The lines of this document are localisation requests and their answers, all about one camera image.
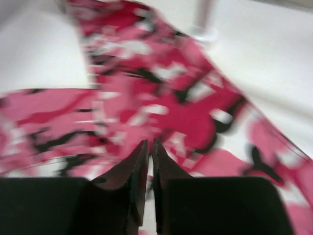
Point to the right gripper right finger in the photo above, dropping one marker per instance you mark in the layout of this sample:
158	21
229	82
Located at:
175	214

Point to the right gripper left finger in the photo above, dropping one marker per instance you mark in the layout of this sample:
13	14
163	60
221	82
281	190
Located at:
113	203

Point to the white clothes rack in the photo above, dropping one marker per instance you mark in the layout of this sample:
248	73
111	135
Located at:
203	29

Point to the pink camouflage trousers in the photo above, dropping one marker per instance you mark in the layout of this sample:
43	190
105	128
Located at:
149	81

